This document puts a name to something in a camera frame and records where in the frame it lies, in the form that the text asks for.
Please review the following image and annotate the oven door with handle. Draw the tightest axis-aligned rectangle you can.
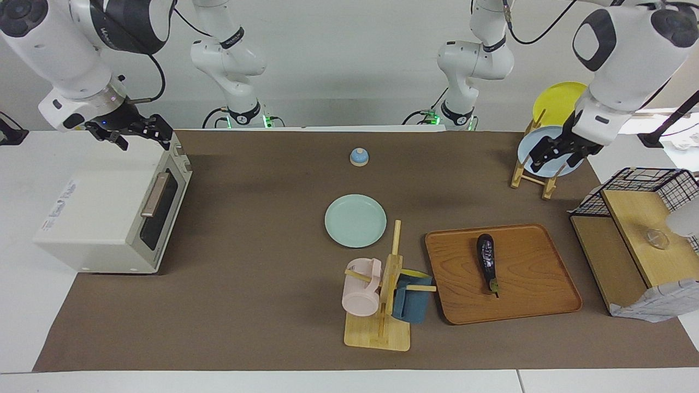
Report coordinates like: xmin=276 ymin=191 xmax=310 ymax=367
xmin=131 ymin=164 xmax=186 ymax=268

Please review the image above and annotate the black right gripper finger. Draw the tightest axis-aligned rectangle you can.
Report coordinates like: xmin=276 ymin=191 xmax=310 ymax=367
xmin=143 ymin=114 xmax=174 ymax=151
xmin=104 ymin=131 xmax=131 ymax=152

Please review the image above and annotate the black wire basket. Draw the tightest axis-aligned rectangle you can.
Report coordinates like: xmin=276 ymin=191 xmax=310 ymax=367
xmin=571 ymin=168 xmax=699 ymax=219

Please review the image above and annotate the clear glass cup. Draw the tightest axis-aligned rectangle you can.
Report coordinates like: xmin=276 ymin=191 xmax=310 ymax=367
xmin=646 ymin=228 xmax=671 ymax=251

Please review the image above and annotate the pink mug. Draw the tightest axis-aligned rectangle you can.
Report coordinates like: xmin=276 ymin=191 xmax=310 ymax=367
xmin=341 ymin=258 xmax=383 ymax=317

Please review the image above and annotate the wooden mug tree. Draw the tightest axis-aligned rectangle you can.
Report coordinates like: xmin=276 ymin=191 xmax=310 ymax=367
xmin=343 ymin=220 xmax=437 ymax=352

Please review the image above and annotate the white toaster oven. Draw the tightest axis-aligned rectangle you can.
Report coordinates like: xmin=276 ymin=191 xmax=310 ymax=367
xmin=33 ymin=129 xmax=193 ymax=275

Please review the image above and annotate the mint green plate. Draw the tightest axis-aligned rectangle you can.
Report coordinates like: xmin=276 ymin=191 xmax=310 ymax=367
xmin=324 ymin=194 xmax=388 ymax=248

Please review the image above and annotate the yellow plate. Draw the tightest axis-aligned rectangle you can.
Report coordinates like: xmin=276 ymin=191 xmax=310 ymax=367
xmin=532 ymin=81 xmax=588 ymax=129

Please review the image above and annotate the brown table mat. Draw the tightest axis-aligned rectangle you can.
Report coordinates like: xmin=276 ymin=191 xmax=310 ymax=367
xmin=32 ymin=129 xmax=699 ymax=373

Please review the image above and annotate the black base cable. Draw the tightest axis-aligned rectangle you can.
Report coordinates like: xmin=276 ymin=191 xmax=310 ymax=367
xmin=403 ymin=87 xmax=449 ymax=125
xmin=202 ymin=106 xmax=230 ymax=129

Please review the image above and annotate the light blue plate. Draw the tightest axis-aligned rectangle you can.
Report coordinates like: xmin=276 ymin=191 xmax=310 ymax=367
xmin=517 ymin=126 xmax=585 ymax=178

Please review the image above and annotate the dark blue mug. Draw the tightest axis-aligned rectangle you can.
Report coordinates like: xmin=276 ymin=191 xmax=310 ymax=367
xmin=392 ymin=269 xmax=433 ymax=324

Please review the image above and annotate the wooden plate rack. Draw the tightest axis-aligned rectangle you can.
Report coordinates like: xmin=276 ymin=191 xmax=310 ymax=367
xmin=510 ymin=109 xmax=563 ymax=201

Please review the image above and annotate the brown wooden tray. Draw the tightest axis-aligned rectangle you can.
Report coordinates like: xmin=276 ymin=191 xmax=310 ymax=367
xmin=425 ymin=223 xmax=583 ymax=326

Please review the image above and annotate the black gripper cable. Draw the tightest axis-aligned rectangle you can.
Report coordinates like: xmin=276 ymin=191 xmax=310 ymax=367
xmin=117 ymin=52 xmax=166 ymax=104

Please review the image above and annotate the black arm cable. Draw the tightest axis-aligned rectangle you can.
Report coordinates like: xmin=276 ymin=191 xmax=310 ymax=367
xmin=502 ymin=0 xmax=579 ymax=45
xmin=174 ymin=5 xmax=215 ymax=38

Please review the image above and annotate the dark purple eggplant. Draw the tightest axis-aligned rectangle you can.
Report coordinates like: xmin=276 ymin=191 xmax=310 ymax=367
xmin=476 ymin=233 xmax=501 ymax=299

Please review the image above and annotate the black clamp stand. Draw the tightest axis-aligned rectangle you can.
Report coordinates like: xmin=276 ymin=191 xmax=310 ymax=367
xmin=636 ymin=90 xmax=699 ymax=149
xmin=0 ymin=112 xmax=29 ymax=145

